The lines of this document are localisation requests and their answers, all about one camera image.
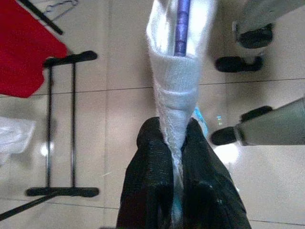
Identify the white patterned hanging garment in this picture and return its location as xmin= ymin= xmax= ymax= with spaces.
xmin=0 ymin=116 xmax=36 ymax=163

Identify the black and chrome clothes rack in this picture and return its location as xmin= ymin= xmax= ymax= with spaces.
xmin=0 ymin=0 xmax=100 ymax=222

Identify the grey robot left leg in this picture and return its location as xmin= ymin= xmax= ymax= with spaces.
xmin=211 ymin=97 xmax=305 ymax=146

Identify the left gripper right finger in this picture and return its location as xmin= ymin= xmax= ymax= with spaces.
xmin=181 ymin=119 xmax=252 ymax=229

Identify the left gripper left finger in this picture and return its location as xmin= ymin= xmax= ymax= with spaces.
xmin=116 ymin=116 xmax=176 ymax=229

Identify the blue purple plastic hanger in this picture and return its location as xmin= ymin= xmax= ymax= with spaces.
xmin=173 ymin=0 xmax=191 ymax=57

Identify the white printed T-shirt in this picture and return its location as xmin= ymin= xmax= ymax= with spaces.
xmin=145 ymin=0 xmax=217 ymax=229

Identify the red collared shirt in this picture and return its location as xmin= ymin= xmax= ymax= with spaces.
xmin=0 ymin=0 xmax=70 ymax=98

